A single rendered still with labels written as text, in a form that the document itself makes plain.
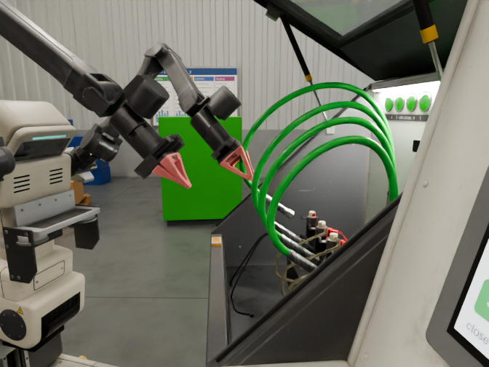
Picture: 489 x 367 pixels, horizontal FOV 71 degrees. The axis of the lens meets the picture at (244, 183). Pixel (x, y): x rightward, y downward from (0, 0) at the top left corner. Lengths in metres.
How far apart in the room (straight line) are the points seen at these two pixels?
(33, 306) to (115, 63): 6.85
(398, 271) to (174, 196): 3.76
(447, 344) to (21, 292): 1.11
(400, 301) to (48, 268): 1.06
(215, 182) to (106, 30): 4.70
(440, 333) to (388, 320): 0.10
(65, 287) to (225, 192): 3.04
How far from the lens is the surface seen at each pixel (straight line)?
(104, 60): 7.88
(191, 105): 0.88
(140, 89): 0.70
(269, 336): 0.58
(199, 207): 4.18
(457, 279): 0.43
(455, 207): 0.45
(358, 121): 0.70
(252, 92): 7.28
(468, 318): 0.41
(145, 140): 0.70
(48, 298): 1.27
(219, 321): 0.74
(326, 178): 1.20
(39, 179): 1.21
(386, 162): 0.64
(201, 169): 4.09
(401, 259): 0.51
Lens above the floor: 1.36
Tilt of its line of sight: 12 degrees down
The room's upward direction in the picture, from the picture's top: straight up
